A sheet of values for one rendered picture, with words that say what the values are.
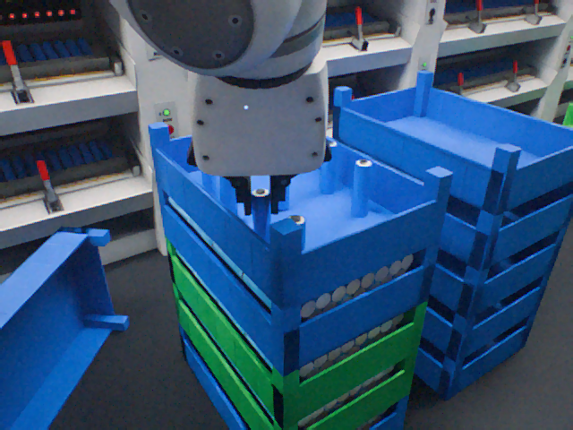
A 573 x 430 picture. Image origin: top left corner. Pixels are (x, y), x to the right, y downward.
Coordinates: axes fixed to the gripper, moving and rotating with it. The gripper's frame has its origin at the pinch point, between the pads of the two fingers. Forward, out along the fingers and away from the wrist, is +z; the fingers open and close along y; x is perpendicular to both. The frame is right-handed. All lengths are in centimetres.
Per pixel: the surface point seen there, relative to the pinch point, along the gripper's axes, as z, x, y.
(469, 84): 62, 87, 67
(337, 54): 33, 64, 19
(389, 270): 8.3, -4.6, 12.9
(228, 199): 5.4, 3.1, -3.3
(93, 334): 45, 5, -29
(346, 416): 23.3, -15.4, 9.0
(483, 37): 44, 85, 64
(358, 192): 6.3, 4.1, 10.8
